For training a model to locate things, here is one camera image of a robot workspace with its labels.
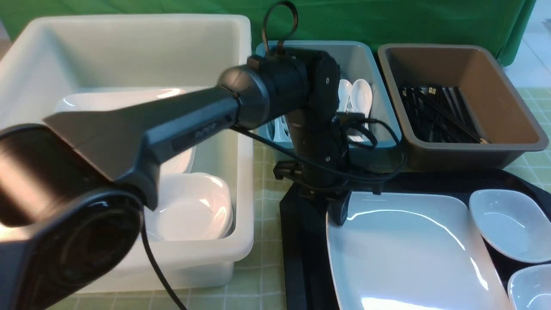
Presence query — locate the pile of black chopsticks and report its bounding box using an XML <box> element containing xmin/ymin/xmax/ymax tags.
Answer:
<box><xmin>398</xmin><ymin>82</ymin><xmax>490</xmax><ymax>144</ymax></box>

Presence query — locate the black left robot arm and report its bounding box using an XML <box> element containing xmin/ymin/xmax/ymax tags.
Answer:
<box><xmin>1</xmin><ymin>43</ymin><xmax>387</xmax><ymax>310</ymax></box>

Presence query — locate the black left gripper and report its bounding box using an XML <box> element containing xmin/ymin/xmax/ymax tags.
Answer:
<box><xmin>273</xmin><ymin>109</ymin><xmax>384</xmax><ymax>227</ymax></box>

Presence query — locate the white square side dish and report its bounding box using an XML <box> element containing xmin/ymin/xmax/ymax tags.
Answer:
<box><xmin>468</xmin><ymin>189</ymin><xmax>551</xmax><ymax>264</ymax></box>

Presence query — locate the large white square rice plate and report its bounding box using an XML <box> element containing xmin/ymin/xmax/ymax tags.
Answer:
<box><xmin>325</xmin><ymin>192</ymin><xmax>512</xmax><ymax>310</ymax></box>

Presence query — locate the white small bowl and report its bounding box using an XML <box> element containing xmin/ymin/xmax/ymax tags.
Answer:
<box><xmin>507</xmin><ymin>263</ymin><xmax>551</xmax><ymax>310</ymax></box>

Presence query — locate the black serving tray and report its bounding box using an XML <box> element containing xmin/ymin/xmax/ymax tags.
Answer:
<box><xmin>280</xmin><ymin>169</ymin><xmax>551</xmax><ymax>310</ymax></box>

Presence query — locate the stack of white small bowls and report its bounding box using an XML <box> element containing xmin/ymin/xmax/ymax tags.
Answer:
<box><xmin>144</xmin><ymin>173</ymin><xmax>233</xmax><ymax>242</ymax></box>

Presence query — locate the green checkered table mat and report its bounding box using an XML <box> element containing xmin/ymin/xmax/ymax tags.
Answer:
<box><xmin>47</xmin><ymin>84</ymin><xmax>551</xmax><ymax>310</ymax></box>

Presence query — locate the brown plastic chopstick bin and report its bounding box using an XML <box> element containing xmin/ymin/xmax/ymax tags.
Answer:
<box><xmin>378</xmin><ymin>43</ymin><xmax>549</xmax><ymax>171</ymax></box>

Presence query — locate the stack of white square plates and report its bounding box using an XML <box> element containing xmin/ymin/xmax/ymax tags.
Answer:
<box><xmin>54</xmin><ymin>88</ymin><xmax>195</xmax><ymax>175</ymax></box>

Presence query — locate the pile of white spoons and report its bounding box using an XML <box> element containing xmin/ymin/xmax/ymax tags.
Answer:
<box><xmin>273</xmin><ymin>79</ymin><xmax>373</xmax><ymax>143</ymax></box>

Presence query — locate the teal plastic spoon bin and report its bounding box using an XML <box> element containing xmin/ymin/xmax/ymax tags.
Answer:
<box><xmin>255</xmin><ymin>40</ymin><xmax>402</xmax><ymax>170</ymax></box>

